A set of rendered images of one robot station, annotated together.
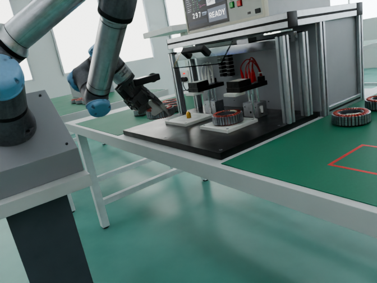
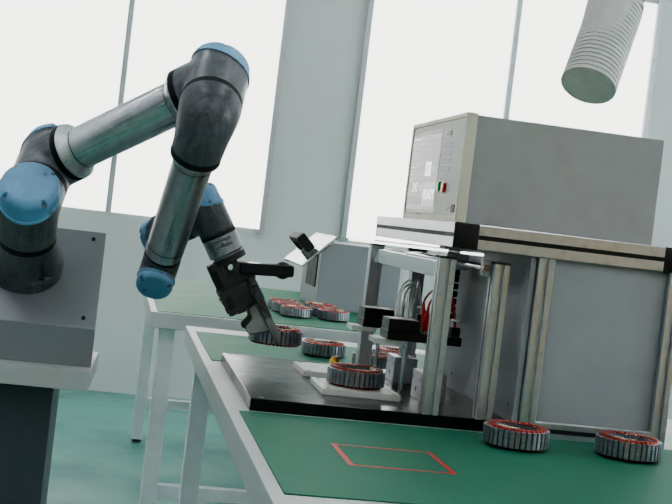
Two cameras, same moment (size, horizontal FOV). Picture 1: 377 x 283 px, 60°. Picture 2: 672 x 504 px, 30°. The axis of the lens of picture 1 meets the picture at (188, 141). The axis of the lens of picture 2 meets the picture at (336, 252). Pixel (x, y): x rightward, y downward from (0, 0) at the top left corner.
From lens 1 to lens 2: 1.51 m
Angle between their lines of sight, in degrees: 28
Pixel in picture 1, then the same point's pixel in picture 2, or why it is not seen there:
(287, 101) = (426, 371)
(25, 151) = (23, 306)
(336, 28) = (599, 281)
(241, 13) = (443, 205)
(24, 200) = not seen: outside the picture
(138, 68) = not seen: hidden behind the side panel
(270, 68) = not seen: hidden behind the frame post
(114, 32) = (183, 178)
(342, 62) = (605, 351)
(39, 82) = (272, 243)
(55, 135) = (75, 301)
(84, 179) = (79, 377)
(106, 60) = (170, 214)
